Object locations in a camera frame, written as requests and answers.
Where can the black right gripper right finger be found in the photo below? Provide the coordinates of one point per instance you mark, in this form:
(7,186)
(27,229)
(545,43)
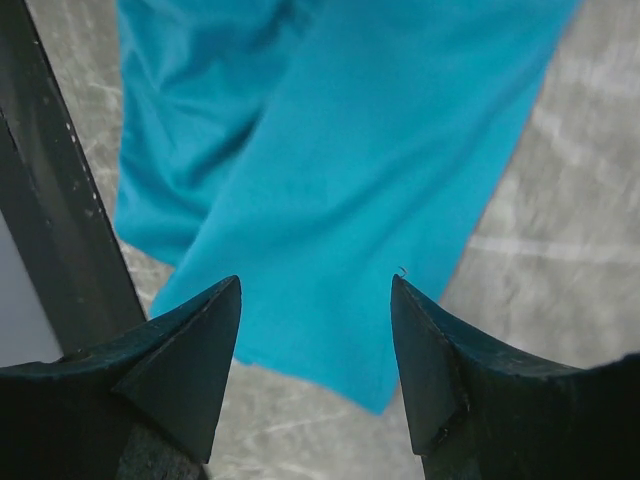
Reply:
(478,408)

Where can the black base crossbar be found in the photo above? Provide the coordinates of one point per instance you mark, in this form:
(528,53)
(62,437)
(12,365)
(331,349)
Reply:
(64,282)

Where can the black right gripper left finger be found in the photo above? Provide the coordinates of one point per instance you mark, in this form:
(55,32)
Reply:
(142,406)

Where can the teal t shirt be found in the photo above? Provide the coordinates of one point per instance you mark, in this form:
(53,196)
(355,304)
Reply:
(315,149)

